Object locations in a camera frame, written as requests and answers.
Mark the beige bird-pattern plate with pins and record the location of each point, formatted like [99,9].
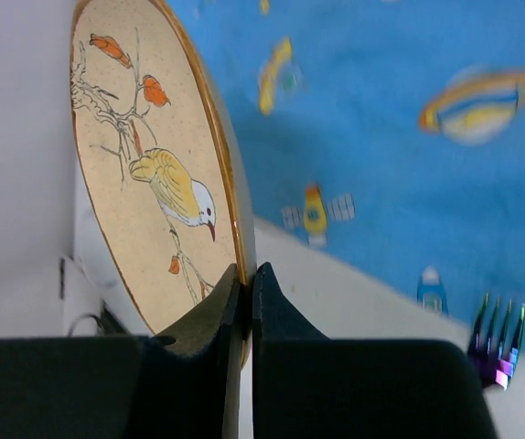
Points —
[159,158]

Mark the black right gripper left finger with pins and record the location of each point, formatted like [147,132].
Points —
[181,383]

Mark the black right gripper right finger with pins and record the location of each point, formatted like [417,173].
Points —
[307,385]

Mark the iridescent fork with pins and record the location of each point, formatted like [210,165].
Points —
[495,352]

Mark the blue space-print cloth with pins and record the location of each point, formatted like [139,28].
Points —
[413,109]

